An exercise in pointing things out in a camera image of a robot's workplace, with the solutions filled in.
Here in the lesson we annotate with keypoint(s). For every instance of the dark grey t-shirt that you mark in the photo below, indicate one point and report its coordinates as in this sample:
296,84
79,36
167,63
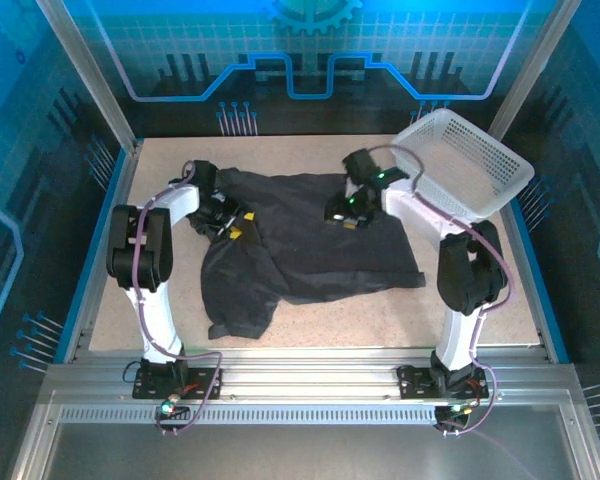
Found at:
305,225

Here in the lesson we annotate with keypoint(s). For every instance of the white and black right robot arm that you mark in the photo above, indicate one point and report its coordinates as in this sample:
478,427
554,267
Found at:
460,330

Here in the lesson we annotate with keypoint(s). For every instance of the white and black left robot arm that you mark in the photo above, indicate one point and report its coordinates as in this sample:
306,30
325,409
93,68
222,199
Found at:
155,310

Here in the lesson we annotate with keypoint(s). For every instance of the white perforated plastic basket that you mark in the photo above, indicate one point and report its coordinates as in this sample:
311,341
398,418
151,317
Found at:
460,165

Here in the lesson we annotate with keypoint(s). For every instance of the blue table edge strip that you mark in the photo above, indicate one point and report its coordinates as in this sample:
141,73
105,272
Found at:
72,330

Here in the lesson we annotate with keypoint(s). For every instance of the grey metal panel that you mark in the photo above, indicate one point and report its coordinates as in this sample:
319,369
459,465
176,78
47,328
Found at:
300,455

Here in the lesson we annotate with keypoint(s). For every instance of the aluminium mounting rail beam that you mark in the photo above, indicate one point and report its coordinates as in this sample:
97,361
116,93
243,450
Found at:
305,375

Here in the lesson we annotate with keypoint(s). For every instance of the aluminium frame post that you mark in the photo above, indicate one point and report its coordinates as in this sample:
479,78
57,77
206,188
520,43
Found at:
530,70
87,75

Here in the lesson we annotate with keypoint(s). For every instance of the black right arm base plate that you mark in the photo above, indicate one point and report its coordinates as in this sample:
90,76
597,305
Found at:
412,387

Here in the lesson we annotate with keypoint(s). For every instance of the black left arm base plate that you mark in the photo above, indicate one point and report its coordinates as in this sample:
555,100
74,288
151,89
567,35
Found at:
147,387

